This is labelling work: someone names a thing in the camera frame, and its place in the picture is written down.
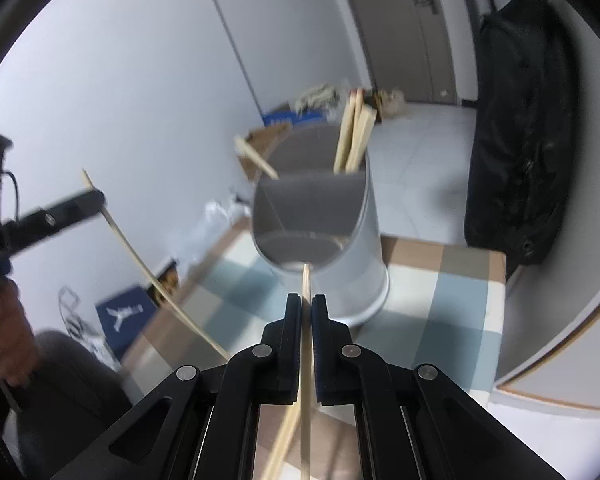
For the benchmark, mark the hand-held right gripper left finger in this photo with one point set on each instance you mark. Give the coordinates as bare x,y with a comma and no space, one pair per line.
287,350

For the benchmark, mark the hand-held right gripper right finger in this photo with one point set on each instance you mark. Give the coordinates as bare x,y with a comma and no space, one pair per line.
325,350

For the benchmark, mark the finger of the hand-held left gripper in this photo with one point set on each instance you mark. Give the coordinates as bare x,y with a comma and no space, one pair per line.
55,217

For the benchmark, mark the grey divided utensil holder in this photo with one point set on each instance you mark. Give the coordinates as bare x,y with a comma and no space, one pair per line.
360,260

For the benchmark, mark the person's left hand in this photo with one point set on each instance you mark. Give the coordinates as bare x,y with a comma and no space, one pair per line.
7,335

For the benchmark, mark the checked tablecloth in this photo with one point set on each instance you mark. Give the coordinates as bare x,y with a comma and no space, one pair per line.
430,310

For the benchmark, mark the orange black package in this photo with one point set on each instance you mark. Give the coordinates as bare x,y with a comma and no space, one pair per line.
170,280

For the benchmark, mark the clear plastic sheet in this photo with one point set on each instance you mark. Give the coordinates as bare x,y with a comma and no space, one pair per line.
217,212

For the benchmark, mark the person's grey trouser leg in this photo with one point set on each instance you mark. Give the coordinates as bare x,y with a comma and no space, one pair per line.
65,400

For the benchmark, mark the brown cardboard box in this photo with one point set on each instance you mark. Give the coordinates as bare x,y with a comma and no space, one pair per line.
267,140

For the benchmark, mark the blue cardboard box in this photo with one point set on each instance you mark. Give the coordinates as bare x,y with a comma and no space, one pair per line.
280,119

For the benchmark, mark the white board wooden edge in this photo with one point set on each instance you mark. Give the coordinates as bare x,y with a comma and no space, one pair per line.
580,350

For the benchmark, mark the white work gloves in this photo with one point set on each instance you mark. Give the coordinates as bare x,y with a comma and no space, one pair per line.
317,95

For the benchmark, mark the beige plastic bag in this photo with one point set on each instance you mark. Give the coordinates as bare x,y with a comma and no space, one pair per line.
394,102

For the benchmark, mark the black hanging bag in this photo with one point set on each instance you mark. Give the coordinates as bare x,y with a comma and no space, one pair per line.
520,135

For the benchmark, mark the grey door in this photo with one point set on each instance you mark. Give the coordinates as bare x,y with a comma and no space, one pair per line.
395,35

